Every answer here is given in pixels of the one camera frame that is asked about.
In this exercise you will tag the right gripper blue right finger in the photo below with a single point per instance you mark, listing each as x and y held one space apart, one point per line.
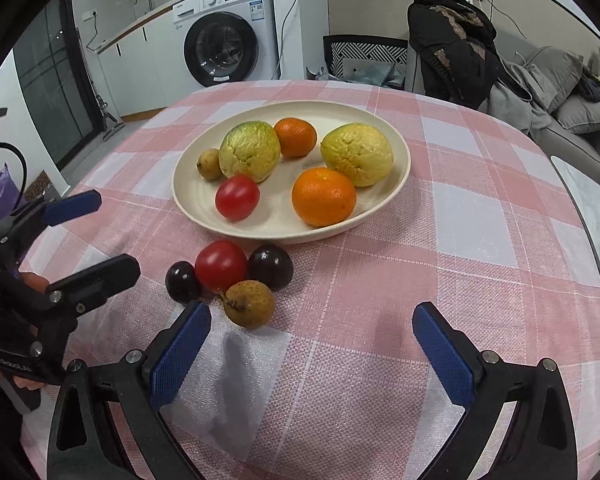
453 356

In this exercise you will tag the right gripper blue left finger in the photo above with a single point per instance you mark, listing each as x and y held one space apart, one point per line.
172 353

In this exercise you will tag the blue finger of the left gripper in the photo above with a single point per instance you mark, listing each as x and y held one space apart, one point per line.
89 289
71 207

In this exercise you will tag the small dark plum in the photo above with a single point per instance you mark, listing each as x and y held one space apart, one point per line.
182 284

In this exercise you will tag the brown longan with stem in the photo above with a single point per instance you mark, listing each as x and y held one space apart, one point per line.
249 304

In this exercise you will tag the red cherry tomato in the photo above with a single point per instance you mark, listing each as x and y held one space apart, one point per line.
221 265
237 198

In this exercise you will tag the larger dark plum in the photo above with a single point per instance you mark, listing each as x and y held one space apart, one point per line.
271 265

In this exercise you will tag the brown round longan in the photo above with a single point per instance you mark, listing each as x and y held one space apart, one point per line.
208 165

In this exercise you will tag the person's left hand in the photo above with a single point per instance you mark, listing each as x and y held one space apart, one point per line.
37 283

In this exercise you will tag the pink white checkered tablecloth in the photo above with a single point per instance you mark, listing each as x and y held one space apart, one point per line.
336 387

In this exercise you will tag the white kitchen cabinet counter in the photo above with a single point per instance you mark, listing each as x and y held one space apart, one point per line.
145 69

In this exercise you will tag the green yellow guava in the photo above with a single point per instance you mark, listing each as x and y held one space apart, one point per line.
251 149

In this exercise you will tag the large orange tangerine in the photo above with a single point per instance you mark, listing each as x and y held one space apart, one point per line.
323 197

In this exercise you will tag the chrome faucet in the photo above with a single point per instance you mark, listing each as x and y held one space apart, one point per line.
142 7

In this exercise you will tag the white front-load washing machine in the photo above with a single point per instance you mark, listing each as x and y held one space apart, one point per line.
226 41

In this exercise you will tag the small orange tangerine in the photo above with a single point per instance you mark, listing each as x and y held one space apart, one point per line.
296 137

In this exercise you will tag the grey sofa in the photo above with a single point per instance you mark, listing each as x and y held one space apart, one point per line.
579 150

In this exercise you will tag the grey blanket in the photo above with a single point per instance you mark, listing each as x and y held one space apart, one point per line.
521 97

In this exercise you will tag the grey pillow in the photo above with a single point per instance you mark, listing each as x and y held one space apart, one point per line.
561 71
578 115

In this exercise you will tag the black jacket on chair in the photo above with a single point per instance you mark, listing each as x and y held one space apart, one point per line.
454 41

